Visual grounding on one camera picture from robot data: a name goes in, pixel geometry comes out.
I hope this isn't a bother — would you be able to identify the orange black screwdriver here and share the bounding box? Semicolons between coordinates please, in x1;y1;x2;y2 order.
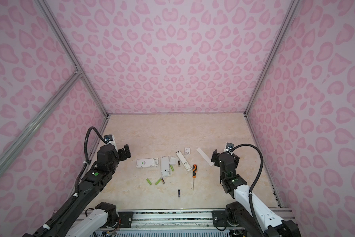
192;164;197;191

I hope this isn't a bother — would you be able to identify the white remote with green buttons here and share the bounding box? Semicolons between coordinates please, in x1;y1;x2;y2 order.
136;158;159;168

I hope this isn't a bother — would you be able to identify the small white battery cover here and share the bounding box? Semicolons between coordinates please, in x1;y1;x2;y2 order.
169;157;177;166

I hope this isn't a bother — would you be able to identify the small white remote control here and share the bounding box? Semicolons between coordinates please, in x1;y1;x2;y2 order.
160;156;171;177

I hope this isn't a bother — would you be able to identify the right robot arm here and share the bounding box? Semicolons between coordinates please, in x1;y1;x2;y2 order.
211;150;301;237

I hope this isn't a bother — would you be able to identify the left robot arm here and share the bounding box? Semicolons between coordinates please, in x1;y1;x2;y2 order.
24;144;131;237

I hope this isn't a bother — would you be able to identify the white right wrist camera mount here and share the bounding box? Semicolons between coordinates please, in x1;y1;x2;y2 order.
224;143;234;153

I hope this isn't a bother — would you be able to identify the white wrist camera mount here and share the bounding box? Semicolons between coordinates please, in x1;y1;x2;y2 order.
103;134;116;147
224;143;234;153

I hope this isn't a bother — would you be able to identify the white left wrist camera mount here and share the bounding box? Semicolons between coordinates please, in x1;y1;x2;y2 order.
103;134;116;147

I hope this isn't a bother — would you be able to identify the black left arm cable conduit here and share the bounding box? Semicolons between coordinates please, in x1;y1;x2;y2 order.
32;126;107;237

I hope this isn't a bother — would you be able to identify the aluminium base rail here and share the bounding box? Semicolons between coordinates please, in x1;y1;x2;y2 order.
76;208;300;237

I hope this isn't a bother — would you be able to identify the diagonal aluminium frame bar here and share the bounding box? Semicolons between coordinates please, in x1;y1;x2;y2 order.
0;70;81;178

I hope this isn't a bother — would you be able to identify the aluminium corner frame post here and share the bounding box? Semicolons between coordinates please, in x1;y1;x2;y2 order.
35;0;110;118

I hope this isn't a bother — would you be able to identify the right rear aluminium frame post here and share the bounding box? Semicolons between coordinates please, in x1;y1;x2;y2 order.
244;0;301;118

